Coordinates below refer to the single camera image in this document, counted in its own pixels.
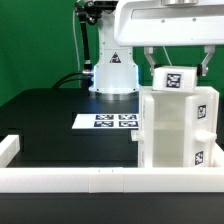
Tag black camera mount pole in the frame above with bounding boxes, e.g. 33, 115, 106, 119
75, 0, 100, 70

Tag white cabinet body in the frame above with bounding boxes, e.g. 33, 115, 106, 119
140, 87, 219, 168

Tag white U-shaped fence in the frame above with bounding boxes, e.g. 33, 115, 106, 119
0, 135, 224, 193

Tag white cabinet door panel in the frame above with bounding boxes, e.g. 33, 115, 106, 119
183, 93, 218, 167
131, 90, 154, 168

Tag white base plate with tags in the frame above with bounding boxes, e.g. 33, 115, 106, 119
72, 113, 139, 129

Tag small white tagged box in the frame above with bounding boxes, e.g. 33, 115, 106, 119
152, 66, 197, 93

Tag black cables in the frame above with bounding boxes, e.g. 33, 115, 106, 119
52, 71, 94, 90

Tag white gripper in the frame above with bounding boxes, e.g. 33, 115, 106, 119
114, 0, 224, 76

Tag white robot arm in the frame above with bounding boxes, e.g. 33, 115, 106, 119
90, 0, 224, 94

